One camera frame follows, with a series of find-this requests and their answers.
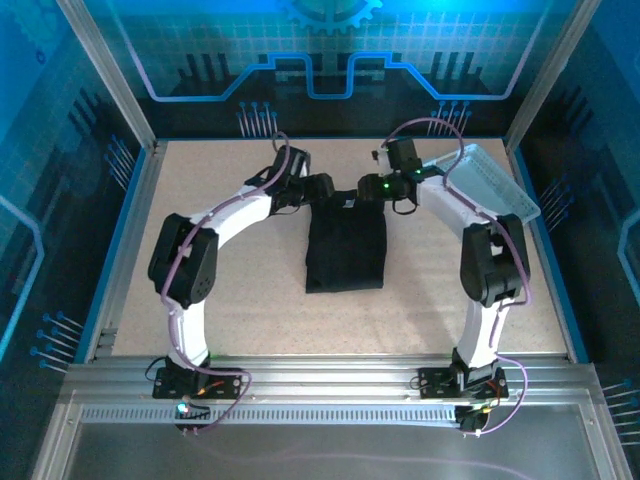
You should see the black t-shirt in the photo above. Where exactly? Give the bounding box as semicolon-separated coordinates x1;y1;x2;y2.
304;188;387;295

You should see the grey perforated plastic basket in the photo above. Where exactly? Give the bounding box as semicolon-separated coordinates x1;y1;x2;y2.
422;144;542;226

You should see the grey sheet metal panel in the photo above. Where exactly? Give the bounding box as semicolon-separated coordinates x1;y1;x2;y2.
62;422;604;480

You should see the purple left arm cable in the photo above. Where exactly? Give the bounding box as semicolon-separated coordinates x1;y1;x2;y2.
162;130;291;436

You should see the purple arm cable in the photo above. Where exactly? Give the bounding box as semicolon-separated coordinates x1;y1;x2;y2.
380;117;531;436
162;130;291;436

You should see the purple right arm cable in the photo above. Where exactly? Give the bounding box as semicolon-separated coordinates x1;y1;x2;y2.
380;117;531;436

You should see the aluminium front rail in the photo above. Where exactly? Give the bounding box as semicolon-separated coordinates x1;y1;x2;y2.
64;352;599;404

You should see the aluminium frame post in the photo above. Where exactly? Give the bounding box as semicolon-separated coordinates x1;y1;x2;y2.
504;0;604;151
56;0;160;151

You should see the aluminium table side rail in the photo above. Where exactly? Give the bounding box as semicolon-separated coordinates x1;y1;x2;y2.
82;142;161;361

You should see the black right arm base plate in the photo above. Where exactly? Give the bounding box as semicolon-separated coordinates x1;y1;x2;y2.
417;367;509;401

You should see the slotted grey cable duct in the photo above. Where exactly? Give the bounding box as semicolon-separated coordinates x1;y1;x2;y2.
79;403;459;426

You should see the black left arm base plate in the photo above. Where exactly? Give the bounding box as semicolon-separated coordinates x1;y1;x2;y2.
152;367;241;400

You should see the black cable connector block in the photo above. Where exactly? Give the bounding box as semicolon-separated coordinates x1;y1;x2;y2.
457;405;489;434
174;399;211;420

